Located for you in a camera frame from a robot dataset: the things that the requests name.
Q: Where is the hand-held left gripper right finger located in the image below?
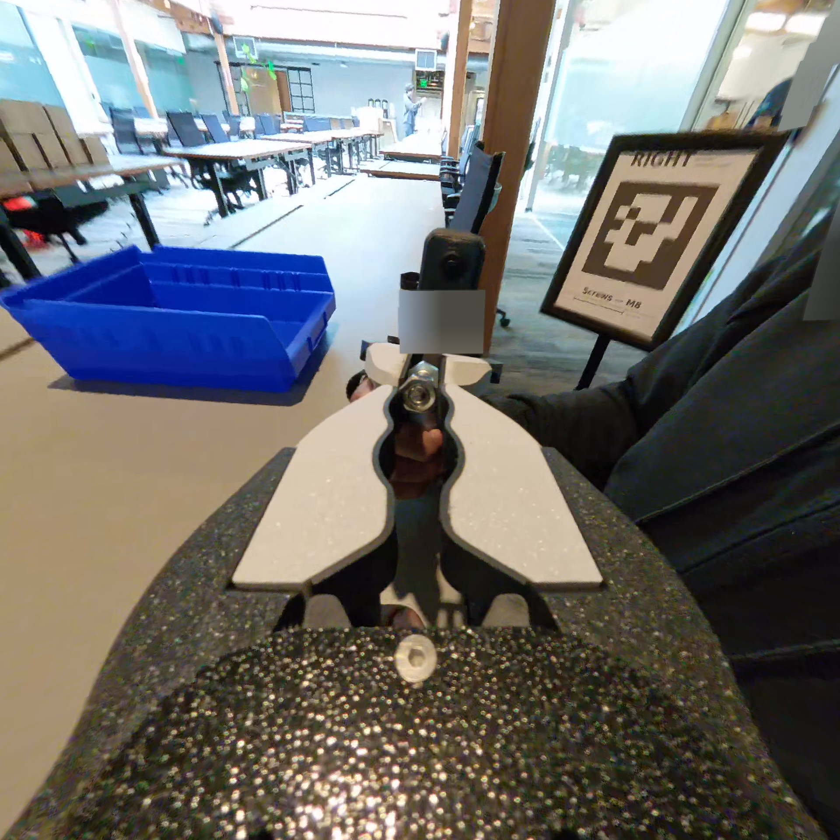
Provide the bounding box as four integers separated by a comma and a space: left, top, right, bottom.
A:
436, 382, 605, 607

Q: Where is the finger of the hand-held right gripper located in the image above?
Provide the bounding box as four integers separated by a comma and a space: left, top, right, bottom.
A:
363, 342, 416, 392
444, 355, 494, 392

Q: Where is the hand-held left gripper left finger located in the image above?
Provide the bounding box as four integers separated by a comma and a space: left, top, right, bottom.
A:
231, 385, 405, 607

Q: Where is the metal bolt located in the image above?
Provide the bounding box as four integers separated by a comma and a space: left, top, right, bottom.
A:
401, 365, 442, 421

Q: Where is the metal hex nut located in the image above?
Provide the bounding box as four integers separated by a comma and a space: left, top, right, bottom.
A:
401, 381, 442, 418

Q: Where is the person's right forearm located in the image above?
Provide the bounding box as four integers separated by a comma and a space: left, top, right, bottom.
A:
489, 374, 670, 489

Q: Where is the person's right hand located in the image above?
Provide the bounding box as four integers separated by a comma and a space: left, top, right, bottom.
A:
347, 373, 454, 500

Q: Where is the black mesh office chair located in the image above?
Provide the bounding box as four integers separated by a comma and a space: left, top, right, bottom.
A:
444, 142, 508, 329

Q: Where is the framed black white poster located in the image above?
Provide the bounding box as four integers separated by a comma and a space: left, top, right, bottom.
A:
540, 128, 792, 389

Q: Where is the person's black jacket torso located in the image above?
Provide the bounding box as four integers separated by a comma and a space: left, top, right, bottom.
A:
598, 217, 840, 828

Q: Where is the large blue plastic bin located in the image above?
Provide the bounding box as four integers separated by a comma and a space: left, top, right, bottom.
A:
0, 246, 338, 395

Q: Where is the cardboard box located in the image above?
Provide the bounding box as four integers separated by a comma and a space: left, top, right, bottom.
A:
0, 98, 109, 174

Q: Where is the wooden support post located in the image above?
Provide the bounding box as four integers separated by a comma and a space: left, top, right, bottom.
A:
478, 0, 560, 353

